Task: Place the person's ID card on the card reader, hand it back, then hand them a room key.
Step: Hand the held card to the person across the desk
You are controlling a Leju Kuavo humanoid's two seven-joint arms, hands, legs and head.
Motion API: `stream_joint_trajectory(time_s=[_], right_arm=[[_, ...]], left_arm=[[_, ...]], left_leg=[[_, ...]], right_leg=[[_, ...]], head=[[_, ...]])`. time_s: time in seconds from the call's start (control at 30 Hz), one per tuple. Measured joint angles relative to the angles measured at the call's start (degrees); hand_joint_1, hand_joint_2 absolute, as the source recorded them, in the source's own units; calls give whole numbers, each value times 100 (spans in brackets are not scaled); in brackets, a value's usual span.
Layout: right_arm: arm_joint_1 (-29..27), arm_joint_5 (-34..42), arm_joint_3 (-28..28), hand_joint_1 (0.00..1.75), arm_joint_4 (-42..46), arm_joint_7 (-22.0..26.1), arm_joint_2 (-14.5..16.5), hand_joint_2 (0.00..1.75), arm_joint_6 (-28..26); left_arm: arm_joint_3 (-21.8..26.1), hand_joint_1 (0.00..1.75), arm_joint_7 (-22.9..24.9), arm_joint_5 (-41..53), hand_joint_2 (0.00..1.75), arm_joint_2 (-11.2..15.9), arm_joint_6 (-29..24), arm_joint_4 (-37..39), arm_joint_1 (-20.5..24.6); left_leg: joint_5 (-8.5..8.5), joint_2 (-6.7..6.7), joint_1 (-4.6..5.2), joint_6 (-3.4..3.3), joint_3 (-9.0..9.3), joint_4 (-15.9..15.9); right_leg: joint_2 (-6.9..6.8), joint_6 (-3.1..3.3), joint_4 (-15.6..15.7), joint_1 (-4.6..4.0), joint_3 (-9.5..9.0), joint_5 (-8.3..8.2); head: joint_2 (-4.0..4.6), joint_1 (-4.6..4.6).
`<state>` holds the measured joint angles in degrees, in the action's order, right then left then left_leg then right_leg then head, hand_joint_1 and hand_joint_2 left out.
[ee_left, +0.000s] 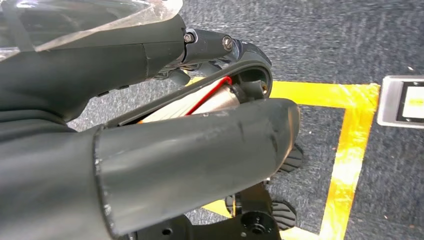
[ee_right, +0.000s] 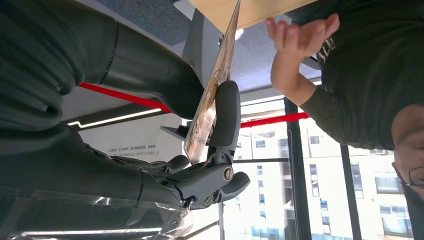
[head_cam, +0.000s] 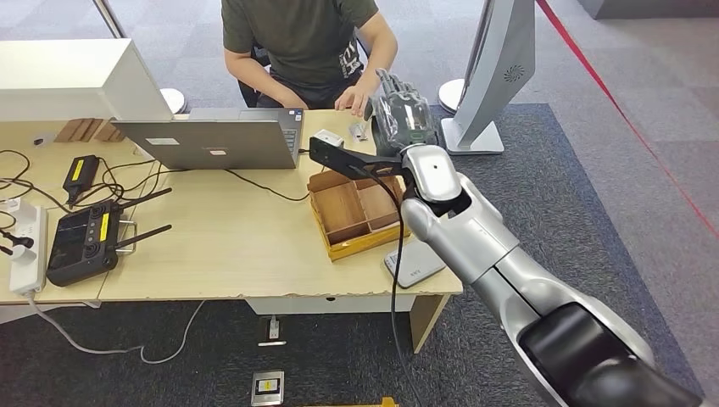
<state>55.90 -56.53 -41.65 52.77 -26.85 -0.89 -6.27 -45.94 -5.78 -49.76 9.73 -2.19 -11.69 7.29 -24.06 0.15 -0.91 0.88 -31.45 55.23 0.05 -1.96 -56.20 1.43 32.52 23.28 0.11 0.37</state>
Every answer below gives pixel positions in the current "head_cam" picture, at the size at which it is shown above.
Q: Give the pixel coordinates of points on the round white post base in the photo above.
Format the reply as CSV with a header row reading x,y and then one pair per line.
x,y
448,96
175,100

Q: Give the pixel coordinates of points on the person's right forearm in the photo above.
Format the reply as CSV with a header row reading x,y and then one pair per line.
x,y
253,73

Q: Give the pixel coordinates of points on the red barrier tape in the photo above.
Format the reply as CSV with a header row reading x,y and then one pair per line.
x,y
564,34

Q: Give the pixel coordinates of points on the white charger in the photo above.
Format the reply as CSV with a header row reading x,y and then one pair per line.
x,y
11,205

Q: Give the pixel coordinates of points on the person's right hand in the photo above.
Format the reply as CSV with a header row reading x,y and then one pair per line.
x,y
292,101

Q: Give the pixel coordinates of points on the white under-desk drawer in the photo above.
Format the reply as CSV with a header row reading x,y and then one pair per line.
x,y
326,305

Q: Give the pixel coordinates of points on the person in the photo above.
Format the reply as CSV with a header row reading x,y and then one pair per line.
x,y
298,34

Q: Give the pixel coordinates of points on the black camera bracket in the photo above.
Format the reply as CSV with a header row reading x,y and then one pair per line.
x,y
354,160

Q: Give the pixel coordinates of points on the black remote controller with antennas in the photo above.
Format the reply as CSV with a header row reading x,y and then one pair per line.
x,y
80,244

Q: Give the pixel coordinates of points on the person's left hand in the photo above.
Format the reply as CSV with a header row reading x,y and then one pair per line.
x,y
354,101

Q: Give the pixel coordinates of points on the grey platform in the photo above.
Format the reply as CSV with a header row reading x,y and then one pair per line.
x,y
647,9

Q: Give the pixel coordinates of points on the silver floor socket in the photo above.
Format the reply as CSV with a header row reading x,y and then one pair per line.
x,y
267,387

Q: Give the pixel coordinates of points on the white power strip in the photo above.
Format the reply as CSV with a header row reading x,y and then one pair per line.
x,y
29,264

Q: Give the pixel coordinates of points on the metal pole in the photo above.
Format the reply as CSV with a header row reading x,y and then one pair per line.
x,y
111,18

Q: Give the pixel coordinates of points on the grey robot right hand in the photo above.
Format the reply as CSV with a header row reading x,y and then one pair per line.
x,y
404,121

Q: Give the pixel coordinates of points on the light wood desk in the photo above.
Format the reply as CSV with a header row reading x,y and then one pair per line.
x,y
426,323

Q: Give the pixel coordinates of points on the grey kiosk stand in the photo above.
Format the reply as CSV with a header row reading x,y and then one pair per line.
x,y
494,73

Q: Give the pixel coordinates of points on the white ID card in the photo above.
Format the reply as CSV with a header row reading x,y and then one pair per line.
x,y
358,132

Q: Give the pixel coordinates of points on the wooden organizer box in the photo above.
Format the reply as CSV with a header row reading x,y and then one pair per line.
x,y
337,208

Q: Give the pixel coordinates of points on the black plug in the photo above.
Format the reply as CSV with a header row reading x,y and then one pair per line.
x,y
22,241

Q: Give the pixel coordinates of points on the black power adapter yellow label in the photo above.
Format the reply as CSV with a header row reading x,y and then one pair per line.
x,y
81,172

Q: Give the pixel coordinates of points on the grey card reader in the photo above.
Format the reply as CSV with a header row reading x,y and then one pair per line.
x,y
413,267

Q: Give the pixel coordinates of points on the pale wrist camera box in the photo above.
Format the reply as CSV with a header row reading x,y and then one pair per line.
x,y
327,138

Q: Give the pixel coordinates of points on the dark grey floor rug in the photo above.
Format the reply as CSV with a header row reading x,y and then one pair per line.
x,y
561,185

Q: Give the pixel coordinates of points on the floor plug outlet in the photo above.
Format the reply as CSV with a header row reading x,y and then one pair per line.
x,y
272,330

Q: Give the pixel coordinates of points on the person's left forearm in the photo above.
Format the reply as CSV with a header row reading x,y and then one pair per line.
x,y
382,62

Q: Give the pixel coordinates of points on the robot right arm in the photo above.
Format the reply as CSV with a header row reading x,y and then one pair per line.
x,y
477,241

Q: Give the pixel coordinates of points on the grey laptop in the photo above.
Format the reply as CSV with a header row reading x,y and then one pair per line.
x,y
211,143

